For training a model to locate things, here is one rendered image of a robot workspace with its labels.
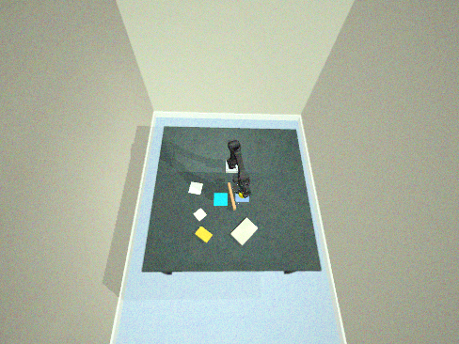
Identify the yellow rectangular block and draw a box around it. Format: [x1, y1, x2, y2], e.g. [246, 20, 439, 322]
[196, 227, 213, 242]

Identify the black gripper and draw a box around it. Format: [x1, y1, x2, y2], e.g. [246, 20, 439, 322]
[233, 176, 251, 198]

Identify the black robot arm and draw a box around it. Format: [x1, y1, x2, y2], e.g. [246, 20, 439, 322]
[227, 140, 251, 195]

